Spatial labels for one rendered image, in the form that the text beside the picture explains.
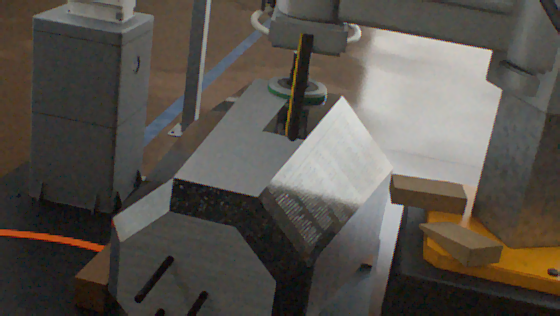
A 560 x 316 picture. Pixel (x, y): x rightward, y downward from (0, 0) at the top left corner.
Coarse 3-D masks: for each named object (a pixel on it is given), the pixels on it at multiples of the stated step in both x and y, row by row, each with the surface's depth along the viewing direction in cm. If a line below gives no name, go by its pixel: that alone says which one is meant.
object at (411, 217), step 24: (408, 216) 209; (408, 240) 196; (408, 264) 184; (408, 288) 181; (432, 288) 180; (456, 288) 178; (480, 288) 178; (504, 288) 180; (384, 312) 233; (408, 312) 183; (432, 312) 182; (456, 312) 180; (480, 312) 179; (504, 312) 178; (528, 312) 177; (552, 312) 175
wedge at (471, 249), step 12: (420, 228) 194; (432, 228) 191; (444, 228) 192; (456, 228) 192; (444, 240) 185; (456, 240) 182; (468, 240) 183; (480, 240) 183; (456, 252) 181; (468, 252) 177; (480, 252) 178; (492, 252) 180; (468, 264) 178; (480, 264) 180
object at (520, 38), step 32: (352, 0) 186; (384, 0) 184; (416, 0) 182; (448, 0) 179; (480, 0) 177; (512, 0) 176; (416, 32) 184; (448, 32) 182; (480, 32) 180; (512, 32) 178; (544, 32) 170; (544, 64) 172
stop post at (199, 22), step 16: (208, 0) 418; (192, 16) 420; (208, 16) 424; (192, 32) 423; (192, 48) 426; (192, 64) 429; (192, 80) 432; (192, 96) 435; (192, 112) 439; (176, 128) 449
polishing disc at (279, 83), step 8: (272, 80) 275; (280, 80) 276; (312, 80) 282; (272, 88) 269; (280, 88) 267; (288, 88) 268; (312, 88) 272; (320, 88) 274; (312, 96) 266; (320, 96) 269
